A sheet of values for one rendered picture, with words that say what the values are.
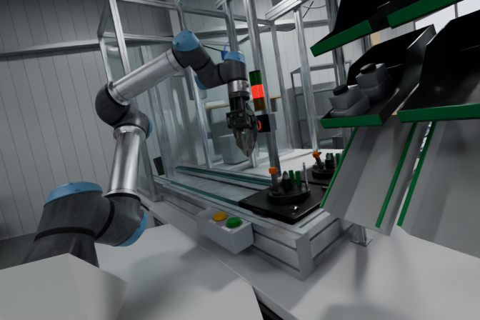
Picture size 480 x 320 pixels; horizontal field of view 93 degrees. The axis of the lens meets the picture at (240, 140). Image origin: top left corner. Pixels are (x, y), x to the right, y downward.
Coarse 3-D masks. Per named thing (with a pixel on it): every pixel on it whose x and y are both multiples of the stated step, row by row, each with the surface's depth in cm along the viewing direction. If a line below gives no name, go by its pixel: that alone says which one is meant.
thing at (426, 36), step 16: (416, 32) 51; (432, 32) 48; (384, 48) 58; (400, 48) 55; (416, 48) 45; (352, 64) 56; (416, 64) 45; (352, 80) 56; (400, 80) 50; (416, 80) 45; (384, 96) 48; (400, 96) 43; (368, 112) 46; (384, 112) 40
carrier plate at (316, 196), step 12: (264, 192) 80; (312, 192) 72; (324, 192) 71; (240, 204) 75; (252, 204) 71; (264, 204) 69; (276, 204) 68; (288, 204) 66; (300, 204) 65; (312, 204) 64; (276, 216) 62; (288, 216) 59; (300, 216) 58
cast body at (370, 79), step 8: (368, 64) 49; (384, 64) 48; (368, 72) 48; (376, 72) 46; (384, 72) 48; (360, 80) 49; (368, 80) 48; (376, 80) 47; (384, 80) 48; (392, 80) 49; (360, 88) 50; (368, 88) 49; (376, 88) 47; (384, 88) 48; (392, 88) 49; (368, 96) 49; (376, 96) 47
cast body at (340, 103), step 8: (336, 88) 47; (344, 88) 45; (352, 88) 45; (336, 96) 46; (344, 96) 44; (352, 96) 45; (360, 96) 46; (336, 104) 47; (344, 104) 45; (352, 104) 45; (360, 104) 46; (368, 104) 47; (336, 112) 47; (344, 112) 45; (352, 112) 46; (360, 112) 46
